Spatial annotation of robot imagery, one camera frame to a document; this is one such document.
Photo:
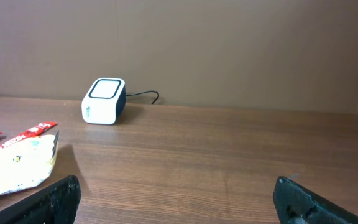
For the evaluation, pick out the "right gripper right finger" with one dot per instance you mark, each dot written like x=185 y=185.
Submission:
x=295 y=203

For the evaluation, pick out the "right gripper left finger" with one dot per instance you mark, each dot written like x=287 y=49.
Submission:
x=55 y=204

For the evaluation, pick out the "yellow snack bag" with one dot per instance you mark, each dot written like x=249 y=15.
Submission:
x=27 y=163

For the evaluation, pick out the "red coffee stick sachet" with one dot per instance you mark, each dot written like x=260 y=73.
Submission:
x=37 y=130

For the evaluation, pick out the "white barcode scanner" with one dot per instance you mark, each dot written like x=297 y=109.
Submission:
x=104 y=101

